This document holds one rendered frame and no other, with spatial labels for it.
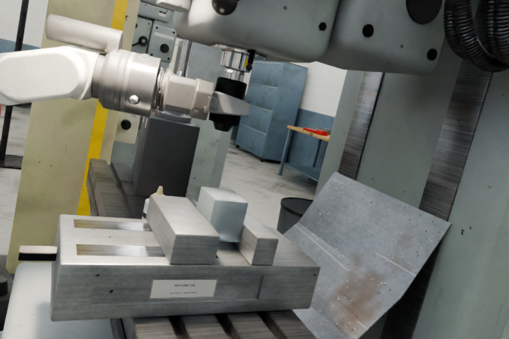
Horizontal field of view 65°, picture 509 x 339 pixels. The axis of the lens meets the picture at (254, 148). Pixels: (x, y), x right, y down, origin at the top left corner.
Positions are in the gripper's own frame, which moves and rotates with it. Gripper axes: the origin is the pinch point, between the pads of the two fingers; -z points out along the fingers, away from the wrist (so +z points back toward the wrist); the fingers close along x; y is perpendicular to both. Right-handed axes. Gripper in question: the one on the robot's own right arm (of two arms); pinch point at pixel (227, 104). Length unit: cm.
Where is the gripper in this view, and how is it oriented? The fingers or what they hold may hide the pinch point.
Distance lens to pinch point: 62.5
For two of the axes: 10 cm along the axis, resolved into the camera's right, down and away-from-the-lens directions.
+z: -9.6, -1.9, -2.2
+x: -1.8, -1.9, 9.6
